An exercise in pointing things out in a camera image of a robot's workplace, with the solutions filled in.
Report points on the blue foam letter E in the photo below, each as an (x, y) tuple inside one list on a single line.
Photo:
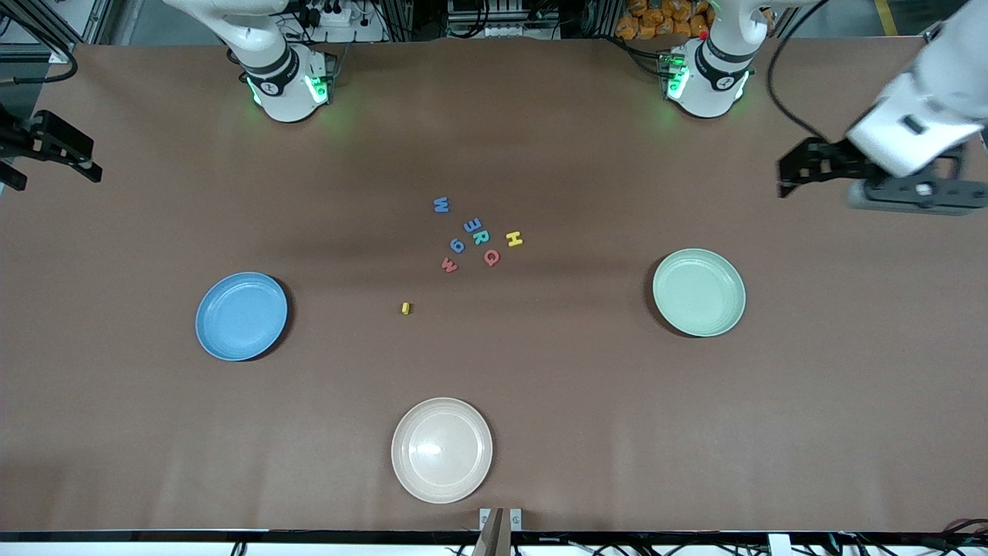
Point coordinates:
[(472, 225)]

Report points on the blue plate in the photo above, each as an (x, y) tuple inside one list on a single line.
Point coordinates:
[(241, 316)]

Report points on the blue foam letter W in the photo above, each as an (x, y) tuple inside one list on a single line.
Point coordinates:
[(441, 205)]

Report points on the metal bracket with post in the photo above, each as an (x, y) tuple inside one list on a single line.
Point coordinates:
[(500, 529)]

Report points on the brown paper table cover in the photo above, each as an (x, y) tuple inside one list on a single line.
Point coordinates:
[(540, 371)]

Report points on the red foam letter Q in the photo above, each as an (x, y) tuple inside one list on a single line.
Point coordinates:
[(491, 258)]

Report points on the teal foam letter R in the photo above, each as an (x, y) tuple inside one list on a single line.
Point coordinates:
[(481, 236)]

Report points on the white power strip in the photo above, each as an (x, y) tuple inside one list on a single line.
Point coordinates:
[(336, 15)]

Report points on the yellow foam letter H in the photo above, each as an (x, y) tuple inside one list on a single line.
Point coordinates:
[(514, 239)]

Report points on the pile of orange bags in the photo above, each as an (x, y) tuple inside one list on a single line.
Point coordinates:
[(656, 19)]

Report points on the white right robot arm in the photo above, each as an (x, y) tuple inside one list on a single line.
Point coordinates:
[(285, 89)]

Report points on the beige plate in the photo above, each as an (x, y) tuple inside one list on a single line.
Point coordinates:
[(441, 450)]

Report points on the aluminium frame profile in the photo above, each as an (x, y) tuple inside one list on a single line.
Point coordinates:
[(62, 52)]

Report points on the white socket strip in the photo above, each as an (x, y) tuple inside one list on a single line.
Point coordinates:
[(494, 31)]

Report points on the green plate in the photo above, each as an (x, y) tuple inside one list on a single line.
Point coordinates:
[(698, 293)]

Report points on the blue foam letter g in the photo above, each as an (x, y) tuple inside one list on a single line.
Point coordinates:
[(457, 245)]

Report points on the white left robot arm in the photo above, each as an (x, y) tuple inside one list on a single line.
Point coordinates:
[(706, 85)]

